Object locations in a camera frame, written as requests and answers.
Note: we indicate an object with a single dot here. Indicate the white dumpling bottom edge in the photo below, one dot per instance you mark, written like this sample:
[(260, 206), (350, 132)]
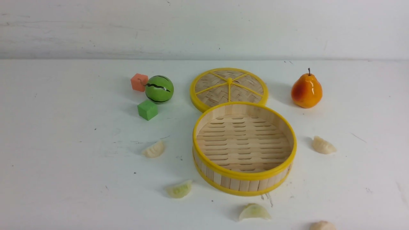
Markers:
[(322, 225)]

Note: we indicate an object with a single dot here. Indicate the woven bamboo steamer lid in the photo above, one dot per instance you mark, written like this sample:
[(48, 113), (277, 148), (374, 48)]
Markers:
[(227, 84)]

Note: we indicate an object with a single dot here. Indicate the bamboo steamer tray yellow rim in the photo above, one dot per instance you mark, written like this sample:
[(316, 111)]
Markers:
[(243, 149)]

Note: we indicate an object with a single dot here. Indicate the green toy watermelon ball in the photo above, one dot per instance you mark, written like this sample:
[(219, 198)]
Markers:
[(159, 89)]

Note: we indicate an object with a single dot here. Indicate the green foam cube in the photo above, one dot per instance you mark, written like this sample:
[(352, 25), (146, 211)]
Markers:
[(147, 110)]

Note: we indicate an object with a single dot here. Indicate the orange foam cube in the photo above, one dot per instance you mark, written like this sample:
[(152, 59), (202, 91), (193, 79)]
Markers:
[(138, 82)]

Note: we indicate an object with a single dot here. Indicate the orange yellow toy pear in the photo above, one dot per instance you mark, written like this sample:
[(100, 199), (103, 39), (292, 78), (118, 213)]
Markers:
[(307, 91)]

